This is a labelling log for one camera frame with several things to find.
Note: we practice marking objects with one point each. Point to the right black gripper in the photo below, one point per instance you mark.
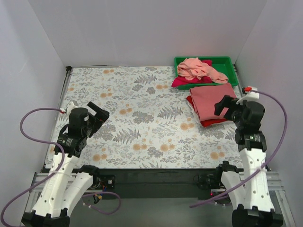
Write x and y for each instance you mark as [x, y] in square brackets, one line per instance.
[228, 108]

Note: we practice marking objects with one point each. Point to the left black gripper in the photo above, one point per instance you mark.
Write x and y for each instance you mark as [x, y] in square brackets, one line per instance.
[95, 120]

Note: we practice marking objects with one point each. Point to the dusty pink t shirt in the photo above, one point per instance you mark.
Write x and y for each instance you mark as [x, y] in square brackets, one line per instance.
[205, 97]

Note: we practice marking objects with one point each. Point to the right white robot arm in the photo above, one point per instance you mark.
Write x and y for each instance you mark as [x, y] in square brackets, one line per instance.
[251, 201]

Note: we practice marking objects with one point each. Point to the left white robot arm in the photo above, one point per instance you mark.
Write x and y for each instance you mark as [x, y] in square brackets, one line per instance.
[57, 200]

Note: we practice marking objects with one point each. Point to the folded red t shirt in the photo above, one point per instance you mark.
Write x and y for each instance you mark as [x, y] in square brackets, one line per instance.
[209, 122]

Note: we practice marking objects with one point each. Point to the folded white t shirt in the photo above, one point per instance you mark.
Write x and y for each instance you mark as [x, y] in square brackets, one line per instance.
[193, 111]

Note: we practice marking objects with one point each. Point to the green plastic bin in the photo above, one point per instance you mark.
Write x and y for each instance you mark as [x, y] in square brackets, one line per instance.
[222, 64]

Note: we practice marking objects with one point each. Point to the peach t shirt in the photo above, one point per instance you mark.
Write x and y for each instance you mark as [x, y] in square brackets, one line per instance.
[194, 68]

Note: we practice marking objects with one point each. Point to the magenta t shirt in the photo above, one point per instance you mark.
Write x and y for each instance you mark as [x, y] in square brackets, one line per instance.
[181, 81]

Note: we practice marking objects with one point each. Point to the floral patterned table mat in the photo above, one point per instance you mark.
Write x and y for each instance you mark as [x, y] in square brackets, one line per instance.
[151, 124]

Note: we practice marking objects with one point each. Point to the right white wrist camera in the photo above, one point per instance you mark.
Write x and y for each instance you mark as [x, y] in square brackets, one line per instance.
[249, 94]

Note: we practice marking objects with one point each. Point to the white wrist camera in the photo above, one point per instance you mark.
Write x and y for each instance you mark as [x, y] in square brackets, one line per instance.
[70, 106]
[249, 94]

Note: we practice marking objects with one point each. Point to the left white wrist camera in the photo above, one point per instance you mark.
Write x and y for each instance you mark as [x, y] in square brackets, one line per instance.
[70, 106]

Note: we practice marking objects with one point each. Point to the aluminium frame rail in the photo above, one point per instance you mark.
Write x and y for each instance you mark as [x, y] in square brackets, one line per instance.
[273, 180]

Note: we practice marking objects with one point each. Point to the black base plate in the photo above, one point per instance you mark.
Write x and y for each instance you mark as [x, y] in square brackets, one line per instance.
[153, 183]

